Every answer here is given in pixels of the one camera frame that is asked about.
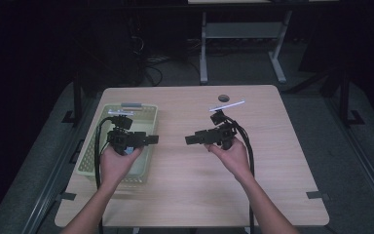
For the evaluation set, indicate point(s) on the person's right hand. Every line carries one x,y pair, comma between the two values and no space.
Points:
235,161

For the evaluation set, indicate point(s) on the white metal desk frame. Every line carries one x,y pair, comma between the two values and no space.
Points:
240,30

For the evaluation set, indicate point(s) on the person's left hand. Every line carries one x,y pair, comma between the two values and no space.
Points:
115,167

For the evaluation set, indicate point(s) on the cream plastic basket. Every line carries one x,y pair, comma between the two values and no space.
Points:
152,120

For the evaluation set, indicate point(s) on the grey table grommet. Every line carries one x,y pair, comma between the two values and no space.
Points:
223,98

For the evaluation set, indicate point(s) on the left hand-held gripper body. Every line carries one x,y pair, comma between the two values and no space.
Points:
123,138

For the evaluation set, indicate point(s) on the black metal stand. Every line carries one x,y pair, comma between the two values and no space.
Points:
345,97
77,97

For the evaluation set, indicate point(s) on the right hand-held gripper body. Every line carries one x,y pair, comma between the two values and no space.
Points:
224,133

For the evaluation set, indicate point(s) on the black tape strip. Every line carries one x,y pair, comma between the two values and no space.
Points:
66,196
317,195

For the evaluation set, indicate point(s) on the aluminium rail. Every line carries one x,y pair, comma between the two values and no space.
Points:
52,182
363,159

